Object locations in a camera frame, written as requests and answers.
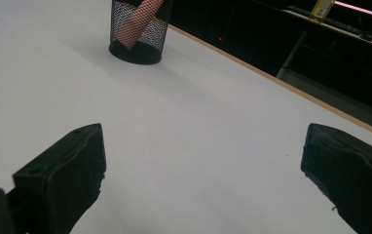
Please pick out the white metal desk frame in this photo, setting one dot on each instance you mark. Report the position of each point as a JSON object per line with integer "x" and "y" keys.
{"x": 292, "y": 55}

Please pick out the yellow post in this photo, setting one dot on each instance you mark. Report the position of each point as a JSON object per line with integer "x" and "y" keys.
{"x": 321, "y": 9}

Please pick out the black mesh pen holder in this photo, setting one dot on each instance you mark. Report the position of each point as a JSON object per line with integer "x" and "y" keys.
{"x": 135, "y": 55}

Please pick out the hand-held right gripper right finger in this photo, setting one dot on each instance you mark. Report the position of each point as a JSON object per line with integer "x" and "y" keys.
{"x": 353, "y": 175}

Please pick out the white table sheet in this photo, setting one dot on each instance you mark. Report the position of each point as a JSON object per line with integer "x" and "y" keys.
{"x": 190, "y": 130}

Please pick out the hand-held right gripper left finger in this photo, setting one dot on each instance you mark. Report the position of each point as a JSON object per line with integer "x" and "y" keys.
{"x": 60, "y": 182}

